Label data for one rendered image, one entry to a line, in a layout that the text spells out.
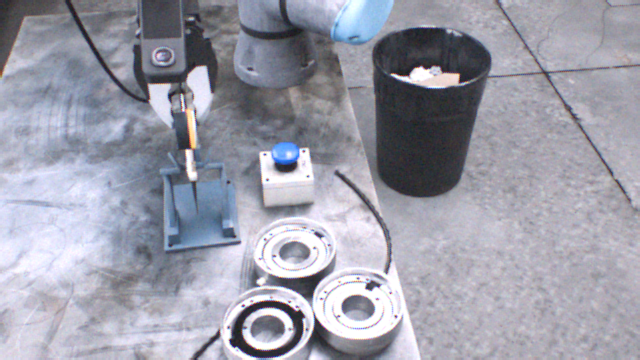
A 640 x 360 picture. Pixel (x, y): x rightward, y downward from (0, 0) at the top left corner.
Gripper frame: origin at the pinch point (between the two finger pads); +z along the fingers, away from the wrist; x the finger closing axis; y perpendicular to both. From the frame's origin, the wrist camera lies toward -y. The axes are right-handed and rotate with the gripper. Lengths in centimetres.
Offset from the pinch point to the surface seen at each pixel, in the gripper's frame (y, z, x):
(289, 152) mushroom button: 1.9, 8.5, -13.0
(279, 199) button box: -0.6, 14.6, -11.0
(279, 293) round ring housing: -19.1, 12.7, -8.7
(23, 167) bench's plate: 15.0, 15.9, 25.6
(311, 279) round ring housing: -17.5, 12.8, -12.8
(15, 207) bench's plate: 6.0, 15.9, 25.5
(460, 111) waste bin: 79, 63, -70
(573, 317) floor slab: 30, 96, -88
